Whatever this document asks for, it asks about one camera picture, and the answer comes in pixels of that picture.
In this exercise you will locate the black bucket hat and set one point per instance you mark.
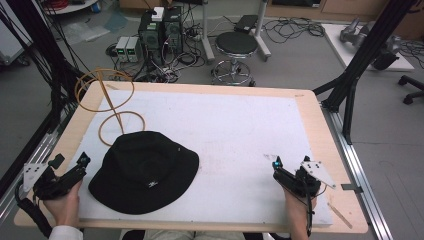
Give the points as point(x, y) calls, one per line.
point(143, 171)

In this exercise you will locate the grey robot device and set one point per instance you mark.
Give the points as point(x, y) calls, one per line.
point(383, 43)

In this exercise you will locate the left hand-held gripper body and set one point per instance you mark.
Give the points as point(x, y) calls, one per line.
point(45, 186)

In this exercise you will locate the white foam mat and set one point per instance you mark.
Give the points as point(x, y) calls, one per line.
point(233, 143)

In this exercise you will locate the black office chair base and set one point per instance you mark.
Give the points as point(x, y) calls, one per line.
point(411, 88)

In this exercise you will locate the person's right hand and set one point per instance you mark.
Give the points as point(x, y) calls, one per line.
point(296, 210)

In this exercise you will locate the person's white left sleeve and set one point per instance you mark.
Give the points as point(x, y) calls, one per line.
point(66, 233)

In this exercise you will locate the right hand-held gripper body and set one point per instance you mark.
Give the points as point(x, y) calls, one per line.
point(305, 181)

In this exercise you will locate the white floor platform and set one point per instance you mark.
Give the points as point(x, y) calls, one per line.
point(336, 43)

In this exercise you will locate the thin wooden stick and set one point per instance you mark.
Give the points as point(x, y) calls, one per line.
point(340, 216)

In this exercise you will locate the grey power supply unit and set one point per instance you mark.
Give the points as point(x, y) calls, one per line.
point(134, 49)
point(121, 49)

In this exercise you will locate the black flat box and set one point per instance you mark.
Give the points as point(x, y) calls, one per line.
point(246, 24)

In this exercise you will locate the black computer tower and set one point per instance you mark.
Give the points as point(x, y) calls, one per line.
point(150, 36)
point(173, 30)

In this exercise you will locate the grey tape strip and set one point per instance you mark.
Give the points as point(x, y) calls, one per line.
point(351, 188)

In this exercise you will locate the white table leg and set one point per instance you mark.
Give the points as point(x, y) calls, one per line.
point(261, 30)
point(207, 33)

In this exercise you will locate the aluminium rail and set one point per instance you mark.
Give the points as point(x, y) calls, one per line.
point(30, 160)
point(360, 173)

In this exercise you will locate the person's left hand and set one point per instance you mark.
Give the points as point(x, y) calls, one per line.
point(65, 208)

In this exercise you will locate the black metal frame post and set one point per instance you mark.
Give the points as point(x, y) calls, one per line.
point(43, 50)
point(363, 60)

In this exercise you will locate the black round stool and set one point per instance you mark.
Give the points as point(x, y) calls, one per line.
point(236, 45)

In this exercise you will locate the white box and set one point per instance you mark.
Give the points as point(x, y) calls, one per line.
point(158, 14)

